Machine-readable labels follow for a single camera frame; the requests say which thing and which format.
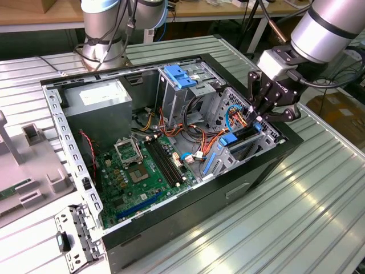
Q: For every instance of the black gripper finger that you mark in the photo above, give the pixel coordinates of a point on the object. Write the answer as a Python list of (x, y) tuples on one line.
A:
[(285, 115), (252, 85)]

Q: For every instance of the hard disk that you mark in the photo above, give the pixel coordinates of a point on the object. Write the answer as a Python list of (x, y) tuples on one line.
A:
[(228, 140)]

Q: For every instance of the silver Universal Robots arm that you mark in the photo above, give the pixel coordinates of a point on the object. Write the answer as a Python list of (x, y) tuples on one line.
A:
[(322, 31)]

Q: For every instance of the metal disk bay cage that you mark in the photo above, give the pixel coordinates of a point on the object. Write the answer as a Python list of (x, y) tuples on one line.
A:
[(225, 162)]

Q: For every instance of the black tripod stand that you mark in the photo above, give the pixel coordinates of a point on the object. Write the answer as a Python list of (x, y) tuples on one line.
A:
[(246, 25)]

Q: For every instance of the brown cardboard box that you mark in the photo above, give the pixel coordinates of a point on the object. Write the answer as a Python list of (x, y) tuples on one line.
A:
[(348, 122)]

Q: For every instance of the blue drive latch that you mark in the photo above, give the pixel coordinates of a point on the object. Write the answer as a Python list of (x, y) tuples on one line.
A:
[(179, 77)]

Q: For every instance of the metal optical drive cage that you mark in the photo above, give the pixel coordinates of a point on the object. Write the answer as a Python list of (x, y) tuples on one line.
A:
[(174, 105)]

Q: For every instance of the long wooden desk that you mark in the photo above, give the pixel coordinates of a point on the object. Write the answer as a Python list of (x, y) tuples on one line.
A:
[(216, 11)]

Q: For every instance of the black RAM slot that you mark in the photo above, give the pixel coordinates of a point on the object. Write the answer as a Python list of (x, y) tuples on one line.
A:
[(161, 165), (170, 162)]

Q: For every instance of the CPU socket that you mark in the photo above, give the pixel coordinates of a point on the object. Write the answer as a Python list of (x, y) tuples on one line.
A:
[(138, 174)]

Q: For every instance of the black open PC case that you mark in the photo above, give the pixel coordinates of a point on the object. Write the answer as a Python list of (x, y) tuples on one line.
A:
[(185, 222)]

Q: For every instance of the grey power supply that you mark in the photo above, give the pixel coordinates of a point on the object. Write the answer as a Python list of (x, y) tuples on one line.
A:
[(97, 120)]

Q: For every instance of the green motherboard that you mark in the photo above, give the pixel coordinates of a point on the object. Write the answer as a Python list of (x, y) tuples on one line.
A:
[(134, 199)]

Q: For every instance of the blue expansion slot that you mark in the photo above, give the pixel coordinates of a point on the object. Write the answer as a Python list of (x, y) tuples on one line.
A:
[(139, 206)]

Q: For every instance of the grey parts rack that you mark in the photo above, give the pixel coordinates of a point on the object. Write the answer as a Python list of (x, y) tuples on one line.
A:
[(37, 165)]

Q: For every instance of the black blue latch clip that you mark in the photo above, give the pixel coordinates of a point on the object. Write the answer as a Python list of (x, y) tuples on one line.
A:
[(63, 241)]

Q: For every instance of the green RAM stick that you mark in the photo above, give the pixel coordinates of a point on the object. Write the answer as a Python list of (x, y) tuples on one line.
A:
[(10, 192)]

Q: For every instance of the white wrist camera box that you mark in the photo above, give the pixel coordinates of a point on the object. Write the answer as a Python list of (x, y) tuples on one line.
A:
[(271, 64)]

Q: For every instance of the black camera bracket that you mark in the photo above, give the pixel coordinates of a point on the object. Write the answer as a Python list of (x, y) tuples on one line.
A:
[(285, 52)]

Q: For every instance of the hinged metal slot bracket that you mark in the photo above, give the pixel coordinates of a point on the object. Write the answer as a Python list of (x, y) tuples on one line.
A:
[(82, 225)]

